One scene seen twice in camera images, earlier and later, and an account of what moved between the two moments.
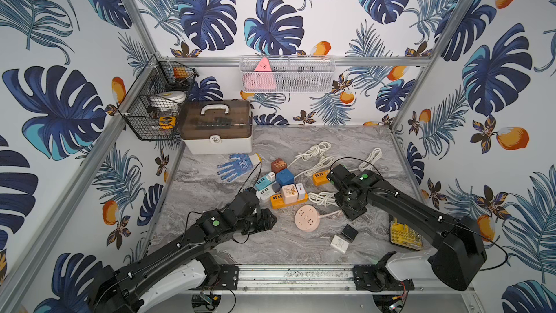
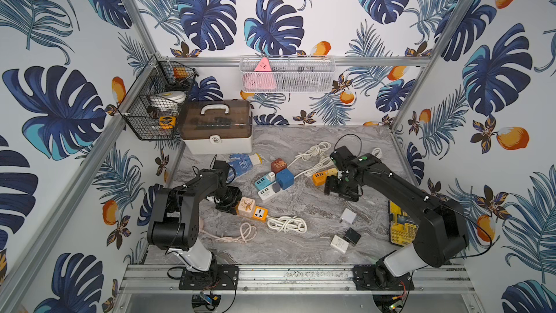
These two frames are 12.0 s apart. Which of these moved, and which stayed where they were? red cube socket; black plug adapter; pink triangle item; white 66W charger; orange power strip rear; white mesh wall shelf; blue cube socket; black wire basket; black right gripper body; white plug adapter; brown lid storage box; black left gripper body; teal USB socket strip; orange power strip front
Moved: white 66W charger; black left gripper body; black right gripper body; orange power strip front; black plug adapter
Stayed: red cube socket; white plug adapter; brown lid storage box; pink triangle item; white mesh wall shelf; orange power strip rear; black wire basket; teal USB socket strip; blue cube socket
